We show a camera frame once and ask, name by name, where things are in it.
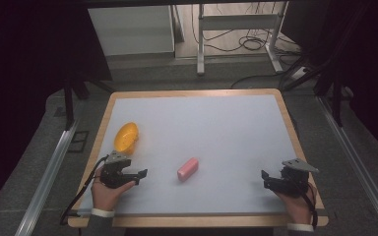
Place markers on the white metal stand frame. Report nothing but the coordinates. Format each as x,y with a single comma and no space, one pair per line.
239,22

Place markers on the pink soap bar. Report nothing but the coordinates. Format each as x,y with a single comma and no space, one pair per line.
188,168

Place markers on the person's left hand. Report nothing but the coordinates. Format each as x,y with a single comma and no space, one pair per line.
105,196

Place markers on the black curtain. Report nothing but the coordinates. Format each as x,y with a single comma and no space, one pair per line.
367,65
19,65

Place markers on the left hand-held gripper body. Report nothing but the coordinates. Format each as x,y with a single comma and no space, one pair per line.
114,173

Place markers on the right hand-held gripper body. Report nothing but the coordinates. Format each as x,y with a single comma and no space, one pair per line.
292,183

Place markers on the black square floor bracket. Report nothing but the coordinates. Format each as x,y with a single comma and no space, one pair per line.
78,141

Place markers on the white power strip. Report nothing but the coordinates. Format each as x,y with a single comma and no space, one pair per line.
299,73

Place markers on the white board panel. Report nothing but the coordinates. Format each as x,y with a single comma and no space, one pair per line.
131,31

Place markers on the person's right hand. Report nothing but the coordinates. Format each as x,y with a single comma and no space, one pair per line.
300,209

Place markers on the black metal stand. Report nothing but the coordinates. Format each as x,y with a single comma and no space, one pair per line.
69,101
336,98

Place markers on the aluminium rail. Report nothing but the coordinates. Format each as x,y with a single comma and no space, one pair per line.
357,164
46,183

